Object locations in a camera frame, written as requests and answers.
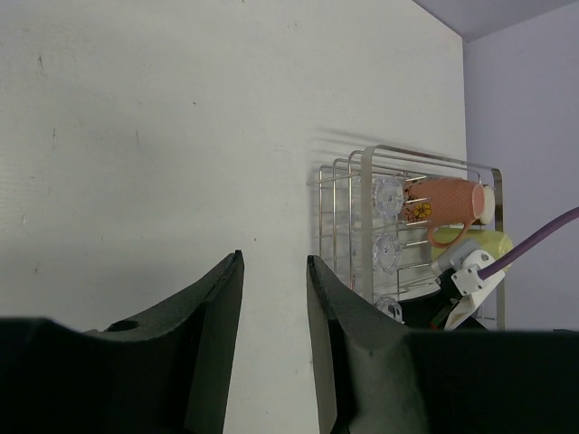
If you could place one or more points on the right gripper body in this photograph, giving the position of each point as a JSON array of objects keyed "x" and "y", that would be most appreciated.
[{"x": 430, "y": 311}]

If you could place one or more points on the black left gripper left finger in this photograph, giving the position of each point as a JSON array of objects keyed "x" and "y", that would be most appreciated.
[{"x": 165, "y": 370}]

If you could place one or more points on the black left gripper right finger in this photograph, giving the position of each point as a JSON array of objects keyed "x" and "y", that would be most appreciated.
[{"x": 375, "y": 375}]

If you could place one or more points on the clear glass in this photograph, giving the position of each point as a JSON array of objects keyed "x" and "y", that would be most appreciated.
[
  {"x": 385, "y": 194},
  {"x": 390, "y": 307},
  {"x": 386, "y": 252}
]

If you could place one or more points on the green mug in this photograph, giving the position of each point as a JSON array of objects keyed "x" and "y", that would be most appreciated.
[{"x": 479, "y": 244}]

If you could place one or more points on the orange floral mug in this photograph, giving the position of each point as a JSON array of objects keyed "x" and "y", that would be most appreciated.
[{"x": 437, "y": 202}]

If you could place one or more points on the steel cup brown band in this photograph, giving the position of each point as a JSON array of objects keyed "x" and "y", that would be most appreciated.
[{"x": 488, "y": 212}]

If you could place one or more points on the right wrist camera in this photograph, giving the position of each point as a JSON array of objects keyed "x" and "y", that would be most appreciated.
[{"x": 462, "y": 288}]

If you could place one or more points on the wire dish rack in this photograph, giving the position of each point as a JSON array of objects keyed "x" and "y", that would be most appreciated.
[{"x": 338, "y": 226}]

